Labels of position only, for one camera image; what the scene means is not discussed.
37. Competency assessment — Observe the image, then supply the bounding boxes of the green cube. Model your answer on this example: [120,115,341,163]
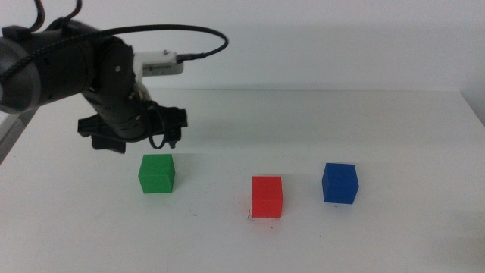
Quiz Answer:
[137,153,176,195]

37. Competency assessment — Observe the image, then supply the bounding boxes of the red cube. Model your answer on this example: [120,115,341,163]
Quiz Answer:
[251,175,284,219]

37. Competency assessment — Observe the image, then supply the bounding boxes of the blue cube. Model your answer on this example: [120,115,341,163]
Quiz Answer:
[321,162,360,205]

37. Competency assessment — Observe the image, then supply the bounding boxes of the thin black gripper wire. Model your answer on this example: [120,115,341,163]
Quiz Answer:
[145,99,168,151]

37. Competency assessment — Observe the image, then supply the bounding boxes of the dark reddish arm cable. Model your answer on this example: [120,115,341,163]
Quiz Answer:
[56,0,83,24]
[30,0,46,32]

